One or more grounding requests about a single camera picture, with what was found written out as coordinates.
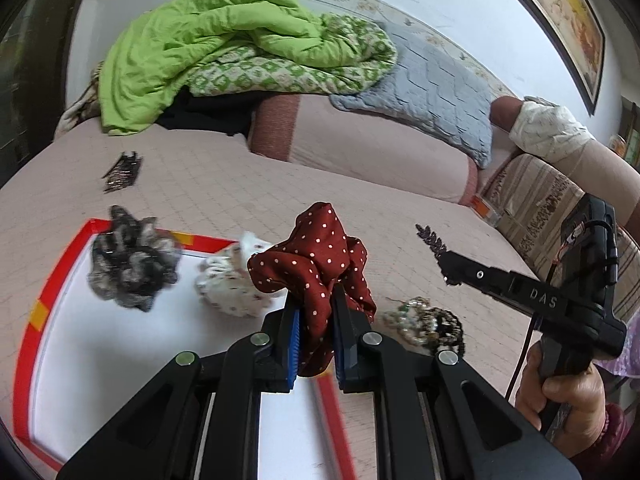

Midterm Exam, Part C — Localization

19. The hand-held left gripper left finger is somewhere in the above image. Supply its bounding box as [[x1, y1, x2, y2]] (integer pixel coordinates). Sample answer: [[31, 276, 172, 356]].
[[57, 305, 301, 480]]

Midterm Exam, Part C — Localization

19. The white floral scrunchie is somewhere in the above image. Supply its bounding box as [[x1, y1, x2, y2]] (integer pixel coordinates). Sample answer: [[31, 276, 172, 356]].
[[195, 231, 288, 318]]

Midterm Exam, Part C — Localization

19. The striped floral cushion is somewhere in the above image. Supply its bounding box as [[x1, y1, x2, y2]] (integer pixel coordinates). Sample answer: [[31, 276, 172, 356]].
[[477, 152, 640, 321]]

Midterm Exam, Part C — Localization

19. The brown pillow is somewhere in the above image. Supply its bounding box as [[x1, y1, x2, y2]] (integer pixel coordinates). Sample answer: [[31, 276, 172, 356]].
[[489, 95, 640, 203]]

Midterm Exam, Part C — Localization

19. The clear plastic bottle orange label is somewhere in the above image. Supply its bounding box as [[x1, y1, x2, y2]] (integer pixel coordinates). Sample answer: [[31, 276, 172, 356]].
[[472, 192, 503, 226]]

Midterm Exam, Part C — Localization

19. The black cable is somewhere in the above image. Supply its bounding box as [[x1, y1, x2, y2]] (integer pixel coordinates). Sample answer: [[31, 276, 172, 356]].
[[504, 312, 542, 403]]

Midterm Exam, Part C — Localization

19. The grey black patterned scrunchie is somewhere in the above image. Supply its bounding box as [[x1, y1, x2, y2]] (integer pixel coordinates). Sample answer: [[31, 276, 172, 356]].
[[86, 205, 182, 312]]

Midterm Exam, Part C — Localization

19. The pile of black hair clips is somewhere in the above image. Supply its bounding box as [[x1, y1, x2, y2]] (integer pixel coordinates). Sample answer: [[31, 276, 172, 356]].
[[101, 151, 144, 194]]

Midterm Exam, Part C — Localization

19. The person's right hand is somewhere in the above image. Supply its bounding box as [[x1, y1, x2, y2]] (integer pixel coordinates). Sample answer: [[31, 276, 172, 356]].
[[515, 342, 607, 458]]

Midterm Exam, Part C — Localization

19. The grey-blue quilted pillow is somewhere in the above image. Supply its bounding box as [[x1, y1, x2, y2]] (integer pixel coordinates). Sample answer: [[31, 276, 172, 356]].
[[328, 21, 496, 170]]

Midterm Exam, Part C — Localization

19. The red polka dot scrunchie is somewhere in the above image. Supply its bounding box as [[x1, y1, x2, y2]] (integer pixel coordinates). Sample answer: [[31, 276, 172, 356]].
[[246, 201, 377, 378]]

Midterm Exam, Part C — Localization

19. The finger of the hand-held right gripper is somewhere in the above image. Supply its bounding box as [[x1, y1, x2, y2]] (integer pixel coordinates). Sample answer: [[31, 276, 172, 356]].
[[439, 251, 566, 322]]

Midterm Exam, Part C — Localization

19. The wooden cabinet with glass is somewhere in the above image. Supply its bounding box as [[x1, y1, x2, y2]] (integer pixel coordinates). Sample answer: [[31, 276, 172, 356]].
[[0, 0, 96, 188]]

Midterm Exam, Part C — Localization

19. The dark leaf-shaped hair clip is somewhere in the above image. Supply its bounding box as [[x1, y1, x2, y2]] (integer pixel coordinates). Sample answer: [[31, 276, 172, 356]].
[[415, 223, 449, 262]]

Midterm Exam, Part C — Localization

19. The green quilt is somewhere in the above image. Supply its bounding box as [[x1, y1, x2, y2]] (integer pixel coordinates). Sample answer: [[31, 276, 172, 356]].
[[97, 0, 399, 137]]

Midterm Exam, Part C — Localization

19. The large framed wall picture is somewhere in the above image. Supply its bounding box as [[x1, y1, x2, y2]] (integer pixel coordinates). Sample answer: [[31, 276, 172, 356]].
[[480, 0, 607, 117]]

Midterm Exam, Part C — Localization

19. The dark bead bracelet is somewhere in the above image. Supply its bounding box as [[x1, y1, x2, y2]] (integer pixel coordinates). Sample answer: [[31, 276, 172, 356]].
[[427, 308, 466, 357]]

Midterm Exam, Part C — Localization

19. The white tray with red rim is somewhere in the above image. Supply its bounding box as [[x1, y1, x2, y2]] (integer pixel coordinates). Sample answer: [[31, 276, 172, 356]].
[[12, 218, 358, 480]]

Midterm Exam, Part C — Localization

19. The beige patterned blanket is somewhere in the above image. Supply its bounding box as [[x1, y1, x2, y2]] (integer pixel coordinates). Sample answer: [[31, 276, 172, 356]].
[[54, 60, 107, 137]]

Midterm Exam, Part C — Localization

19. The white cloth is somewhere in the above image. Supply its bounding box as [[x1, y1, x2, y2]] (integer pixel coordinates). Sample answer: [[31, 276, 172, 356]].
[[508, 96, 598, 163]]

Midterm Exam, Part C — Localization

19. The pink bolster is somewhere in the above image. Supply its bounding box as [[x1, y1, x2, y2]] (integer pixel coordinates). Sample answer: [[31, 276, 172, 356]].
[[247, 94, 480, 207]]

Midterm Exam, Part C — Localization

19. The person's right forearm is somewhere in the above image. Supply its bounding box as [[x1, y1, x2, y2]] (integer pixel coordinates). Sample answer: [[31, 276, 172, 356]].
[[570, 402, 638, 461]]

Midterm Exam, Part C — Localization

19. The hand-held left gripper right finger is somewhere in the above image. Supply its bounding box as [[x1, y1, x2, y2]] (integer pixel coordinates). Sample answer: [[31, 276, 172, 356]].
[[332, 285, 583, 480]]

